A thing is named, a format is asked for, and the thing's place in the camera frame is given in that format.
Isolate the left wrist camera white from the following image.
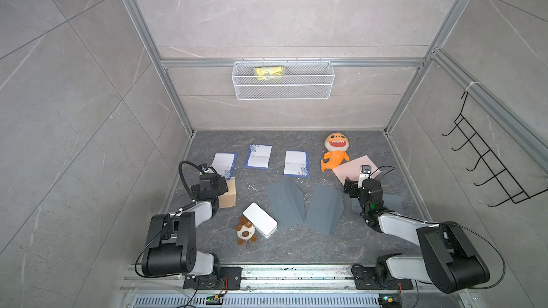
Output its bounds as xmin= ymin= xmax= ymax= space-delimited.
xmin=198 ymin=163 xmax=218 ymax=175

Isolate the yellow packet in basket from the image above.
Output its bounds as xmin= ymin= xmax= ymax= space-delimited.
xmin=253 ymin=66 xmax=285 ymax=81

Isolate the grey envelope gold rose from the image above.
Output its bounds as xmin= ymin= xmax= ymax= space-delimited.
xmin=304 ymin=185 xmax=344 ymax=235

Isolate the brown white dog plush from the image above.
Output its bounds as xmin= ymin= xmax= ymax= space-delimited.
xmin=235 ymin=215 xmax=258 ymax=245

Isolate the white wire mesh basket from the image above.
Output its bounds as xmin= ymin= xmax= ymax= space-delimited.
xmin=231 ymin=61 xmax=335 ymax=101

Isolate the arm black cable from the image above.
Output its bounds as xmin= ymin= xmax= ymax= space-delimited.
xmin=369 ymin=165 xmax=507 ymax=290
xmin=134 ymin=160 xmax=206 ymax=279

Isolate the white rectangular box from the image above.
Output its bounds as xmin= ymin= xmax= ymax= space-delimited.
xmin=243 ymin=202 xmax=278 ymax=238

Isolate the grey envelope front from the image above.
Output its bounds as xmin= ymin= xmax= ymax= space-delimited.
xmin=351 ymin=194 xmax=402 ymax=214

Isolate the black wire hook rack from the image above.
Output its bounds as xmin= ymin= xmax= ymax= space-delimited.
xmin=442 ymin=91 xmax=547 ymax=208

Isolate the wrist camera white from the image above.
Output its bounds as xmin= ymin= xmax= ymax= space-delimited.
xmin=198 ymin=163 xmax=218 ymax=175
xmin=358 ymin=165 xmax=372 ymax=188

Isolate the white blue bordered letter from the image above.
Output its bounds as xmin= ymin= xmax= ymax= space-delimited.
xmin=211 ymin=153 xmax=238 ymax=181

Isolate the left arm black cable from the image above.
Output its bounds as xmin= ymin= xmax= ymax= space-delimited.
xmin=134 ymin=160 xmax=206 ymax=279

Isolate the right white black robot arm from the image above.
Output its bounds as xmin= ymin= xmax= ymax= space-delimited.
xmin=344 ymin=178 xmax=490 ymax=294

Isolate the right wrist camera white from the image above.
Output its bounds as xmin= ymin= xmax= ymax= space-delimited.
xmin=358 ymin=165 xmax=372 ymax=188

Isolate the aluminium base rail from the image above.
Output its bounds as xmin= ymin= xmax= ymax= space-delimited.
xmin=112 ymin=264 xmax=484 ymax=307

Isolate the white letter paper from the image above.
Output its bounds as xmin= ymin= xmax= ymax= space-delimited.
xmin=284 ymin=151 xmax=310 ymax=178
xmin=245 ymin=144 xmax=272 ymax=170

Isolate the orange shark plush toy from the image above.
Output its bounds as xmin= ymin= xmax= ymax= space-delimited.
xmin=321 ymin=133 xmax=350 ymax=172

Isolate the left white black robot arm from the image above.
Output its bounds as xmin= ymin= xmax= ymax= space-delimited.
xmin=135 ymin=173 xmax=228 ymax=287

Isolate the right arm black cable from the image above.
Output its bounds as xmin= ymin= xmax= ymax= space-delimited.
xmin=369 ymin=165 xmax=507 ymax=290

